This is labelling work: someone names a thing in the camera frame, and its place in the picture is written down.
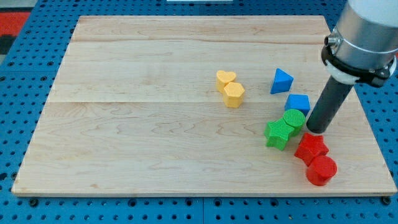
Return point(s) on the red cylinder block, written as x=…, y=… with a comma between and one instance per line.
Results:
x=321, y=170

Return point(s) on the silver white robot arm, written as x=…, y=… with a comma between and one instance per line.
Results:
x=362, y=46

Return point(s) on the light wooden board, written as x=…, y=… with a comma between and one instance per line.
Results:
x=134, y=112

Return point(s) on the blue cube block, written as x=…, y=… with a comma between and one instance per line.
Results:
x=298, y=102

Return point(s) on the yellow hexagon block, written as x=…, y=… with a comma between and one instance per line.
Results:
x=233, y=95

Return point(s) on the blue triangle block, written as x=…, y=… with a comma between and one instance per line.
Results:
x=282, y=82

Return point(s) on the green star block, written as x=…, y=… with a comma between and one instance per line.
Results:
x=278, y=134

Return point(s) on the red star block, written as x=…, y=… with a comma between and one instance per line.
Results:
x=310, y=147

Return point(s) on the green cylinder block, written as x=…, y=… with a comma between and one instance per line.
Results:
x=295, y=119

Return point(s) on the yellow heart block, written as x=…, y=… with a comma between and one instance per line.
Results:
x=223, y=78

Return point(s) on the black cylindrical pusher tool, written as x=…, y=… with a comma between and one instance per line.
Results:
x=327, y=106

